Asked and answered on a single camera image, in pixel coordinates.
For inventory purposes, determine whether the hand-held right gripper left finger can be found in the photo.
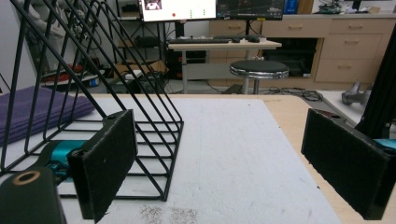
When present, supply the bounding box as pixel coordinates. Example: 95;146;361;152
67;109;138;224

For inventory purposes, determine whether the grey hand-held tool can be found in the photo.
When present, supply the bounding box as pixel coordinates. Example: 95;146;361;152
341;80;374;106

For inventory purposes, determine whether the black metal stand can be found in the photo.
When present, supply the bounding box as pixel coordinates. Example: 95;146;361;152
354;23;396;140

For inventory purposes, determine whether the bundle of black cables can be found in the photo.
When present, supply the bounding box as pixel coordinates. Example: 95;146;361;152
263;87;325;103

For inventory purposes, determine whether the brown cardboard box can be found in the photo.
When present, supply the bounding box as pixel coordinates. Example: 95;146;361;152
113;59;169;81

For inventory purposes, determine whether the light wooden drawer cabinet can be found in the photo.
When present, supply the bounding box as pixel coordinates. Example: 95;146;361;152
208;13;396;91

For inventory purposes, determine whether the monitor with white screen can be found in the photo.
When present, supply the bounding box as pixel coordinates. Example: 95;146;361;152
138;0;218;23

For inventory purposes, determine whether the black round stool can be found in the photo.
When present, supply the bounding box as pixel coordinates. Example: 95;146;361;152
229;59;290;95

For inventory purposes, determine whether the black keyboard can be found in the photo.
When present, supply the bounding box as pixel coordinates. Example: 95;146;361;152
167;37;233;45

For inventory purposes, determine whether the black wire rack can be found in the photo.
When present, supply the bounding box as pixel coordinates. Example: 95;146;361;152
0;0;185;203

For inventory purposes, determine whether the monitor with dark screen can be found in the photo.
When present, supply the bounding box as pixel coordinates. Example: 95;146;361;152
216;0;286;21

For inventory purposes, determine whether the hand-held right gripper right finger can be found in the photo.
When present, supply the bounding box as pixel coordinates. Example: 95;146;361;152
301;107;396;221

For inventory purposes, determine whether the white table mat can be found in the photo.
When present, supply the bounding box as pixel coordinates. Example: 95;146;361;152
0;94;344;224

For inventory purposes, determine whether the light wooden desk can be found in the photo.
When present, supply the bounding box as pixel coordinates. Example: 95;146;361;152
167;39;283;94

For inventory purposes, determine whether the purple folded towel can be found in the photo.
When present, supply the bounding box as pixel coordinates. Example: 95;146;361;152
0;86;96;147

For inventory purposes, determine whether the blue box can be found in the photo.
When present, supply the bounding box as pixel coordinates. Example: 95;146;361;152
283;0;300;15

